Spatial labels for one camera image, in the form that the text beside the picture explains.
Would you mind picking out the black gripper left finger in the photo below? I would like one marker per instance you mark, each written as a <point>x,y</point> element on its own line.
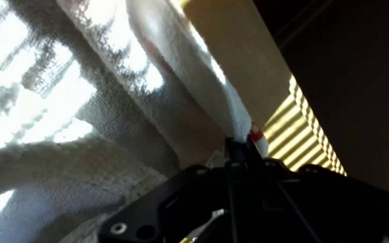
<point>189,203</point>

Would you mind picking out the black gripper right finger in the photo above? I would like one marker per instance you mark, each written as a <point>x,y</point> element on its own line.
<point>329,211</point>

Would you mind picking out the white and red towel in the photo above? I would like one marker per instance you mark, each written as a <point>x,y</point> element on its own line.
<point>67,180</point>

